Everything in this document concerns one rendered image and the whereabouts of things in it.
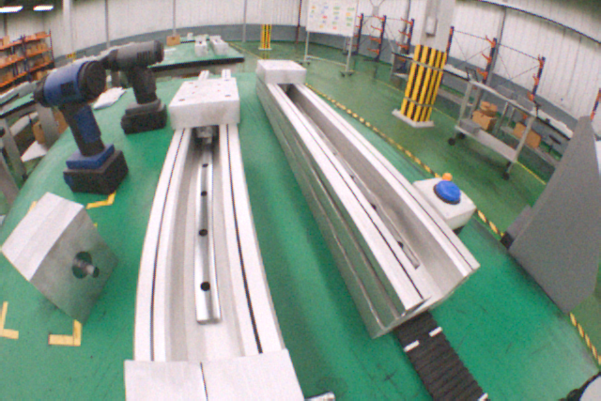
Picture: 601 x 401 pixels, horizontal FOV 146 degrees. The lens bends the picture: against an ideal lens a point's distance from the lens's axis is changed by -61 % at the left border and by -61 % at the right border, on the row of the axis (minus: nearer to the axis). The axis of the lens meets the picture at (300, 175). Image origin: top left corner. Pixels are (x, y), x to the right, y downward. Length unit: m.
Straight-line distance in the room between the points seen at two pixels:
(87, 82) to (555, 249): 0.72
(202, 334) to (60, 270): 0.16
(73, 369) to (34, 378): 0.08
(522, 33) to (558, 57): 1.27
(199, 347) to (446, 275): 0.23
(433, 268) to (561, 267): 0.27
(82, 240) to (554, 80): 7.90
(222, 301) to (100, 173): 0.30
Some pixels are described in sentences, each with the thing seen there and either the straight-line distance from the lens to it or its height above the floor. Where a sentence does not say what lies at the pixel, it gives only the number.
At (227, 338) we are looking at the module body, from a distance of 0.20.
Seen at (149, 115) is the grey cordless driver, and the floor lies 0.82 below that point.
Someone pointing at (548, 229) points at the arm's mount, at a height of 0.86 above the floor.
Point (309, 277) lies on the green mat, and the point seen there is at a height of 0.78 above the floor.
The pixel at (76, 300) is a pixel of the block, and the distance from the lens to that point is 0.30.
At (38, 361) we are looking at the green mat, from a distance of 0.36.
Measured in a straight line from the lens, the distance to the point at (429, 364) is 0.27.
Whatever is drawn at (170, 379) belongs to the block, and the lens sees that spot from 0.15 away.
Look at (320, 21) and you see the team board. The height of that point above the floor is 1.26.
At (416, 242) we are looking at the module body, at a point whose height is 0.84.
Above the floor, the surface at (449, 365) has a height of 0.79.
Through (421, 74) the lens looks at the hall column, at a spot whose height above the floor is 0.70.
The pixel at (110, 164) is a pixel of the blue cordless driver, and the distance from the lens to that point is 0.44.
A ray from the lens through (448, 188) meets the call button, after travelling 0.35.
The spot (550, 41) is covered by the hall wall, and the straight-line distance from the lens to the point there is 7.93.
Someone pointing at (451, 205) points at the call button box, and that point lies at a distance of 0.35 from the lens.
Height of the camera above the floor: 1.02
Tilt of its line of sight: 36 degrees down
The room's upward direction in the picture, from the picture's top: 6 degrees clockwise
